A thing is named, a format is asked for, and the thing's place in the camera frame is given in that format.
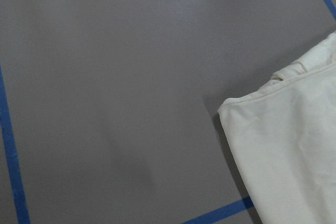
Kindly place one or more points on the cream long-sleeve printed shirt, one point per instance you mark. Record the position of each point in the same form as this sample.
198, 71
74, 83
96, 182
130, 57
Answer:
282, 138

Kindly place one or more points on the blue tape grid lines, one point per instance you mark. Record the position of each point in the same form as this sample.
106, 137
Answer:
110, 106

